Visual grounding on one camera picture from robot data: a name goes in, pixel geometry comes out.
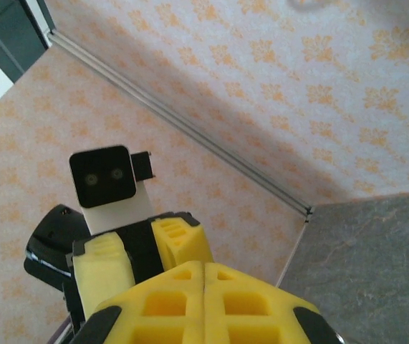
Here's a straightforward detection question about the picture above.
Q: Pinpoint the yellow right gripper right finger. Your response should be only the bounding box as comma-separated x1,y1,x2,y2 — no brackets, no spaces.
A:
203,261,341,344

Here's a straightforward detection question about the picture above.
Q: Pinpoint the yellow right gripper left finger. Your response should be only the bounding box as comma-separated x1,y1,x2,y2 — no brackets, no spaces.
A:
74,260,206,344

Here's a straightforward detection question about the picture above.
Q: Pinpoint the dark grey room panel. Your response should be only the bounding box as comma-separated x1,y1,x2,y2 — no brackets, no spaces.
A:
0,0,53,85

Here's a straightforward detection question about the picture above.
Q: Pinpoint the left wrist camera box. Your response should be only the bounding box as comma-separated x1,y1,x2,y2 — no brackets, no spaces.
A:
68,144,157,237

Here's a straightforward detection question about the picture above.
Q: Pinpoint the aluminium frame post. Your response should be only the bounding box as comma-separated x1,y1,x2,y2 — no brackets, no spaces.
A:
48,30,314,219

